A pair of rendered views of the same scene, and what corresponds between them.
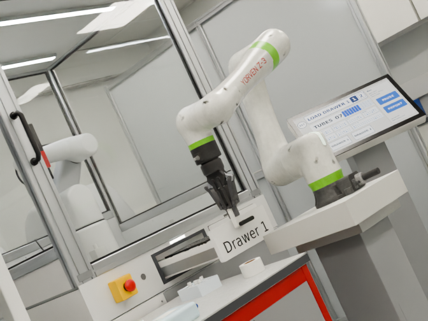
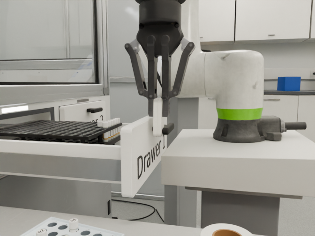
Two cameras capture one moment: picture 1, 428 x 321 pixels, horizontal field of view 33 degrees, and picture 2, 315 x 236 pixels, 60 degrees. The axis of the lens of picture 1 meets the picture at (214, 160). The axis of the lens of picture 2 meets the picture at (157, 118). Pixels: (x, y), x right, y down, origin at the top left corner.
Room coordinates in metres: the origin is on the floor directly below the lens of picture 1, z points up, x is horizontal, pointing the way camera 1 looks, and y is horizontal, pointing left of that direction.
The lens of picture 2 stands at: (1.99, 0.27, 0.99)
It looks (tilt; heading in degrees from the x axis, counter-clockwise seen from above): 7 degrees down; 330
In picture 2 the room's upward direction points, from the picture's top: straight up
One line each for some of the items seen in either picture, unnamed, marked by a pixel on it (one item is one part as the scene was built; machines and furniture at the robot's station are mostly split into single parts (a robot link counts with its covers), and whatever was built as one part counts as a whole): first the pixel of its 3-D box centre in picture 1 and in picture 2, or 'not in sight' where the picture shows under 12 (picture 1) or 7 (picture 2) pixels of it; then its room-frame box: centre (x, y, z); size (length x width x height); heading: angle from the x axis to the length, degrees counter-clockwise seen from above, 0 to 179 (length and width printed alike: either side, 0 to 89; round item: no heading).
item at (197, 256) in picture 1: (203, 250); (56, 143); (2.60, 0.17, 0.86); 0.40 x 0.26 x 0.06; 48
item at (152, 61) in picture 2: (221, 193); (152, 68); (2.43, 0.02, 1.02); 0.04 x 0.01 x 0.11; 138
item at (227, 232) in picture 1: (242, 232); (149, 143); (2.46, 0.01, 0.87); 0.29 x 0.02 x 0.11; 138
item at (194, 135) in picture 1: (195, 125); not in sight; (2.41, 0.01, 1.26); 0.13 x 0.11 x 0.14; 45
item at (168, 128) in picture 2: (244, 221); (162, 128); (2.44, -0.01, 0.91); 0.07 x 0.04 x 0.01; 138
